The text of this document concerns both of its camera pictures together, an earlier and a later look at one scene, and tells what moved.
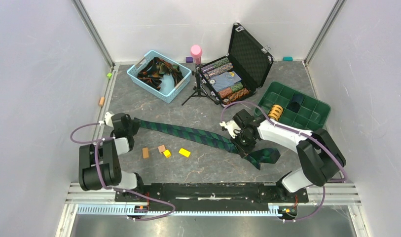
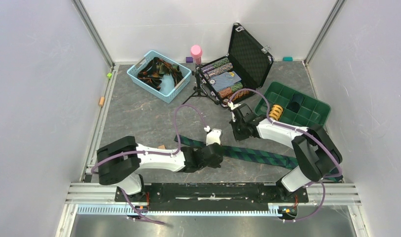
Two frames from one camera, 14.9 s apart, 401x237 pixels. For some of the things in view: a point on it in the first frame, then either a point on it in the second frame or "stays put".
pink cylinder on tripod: [196, 52] stays put
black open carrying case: [240, 74] stays put
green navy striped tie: [258, 156] → [278, 161]
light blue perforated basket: [161, 76] stays put
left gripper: [136, 124] → [216, 164]
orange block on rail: [101, 101] stays put
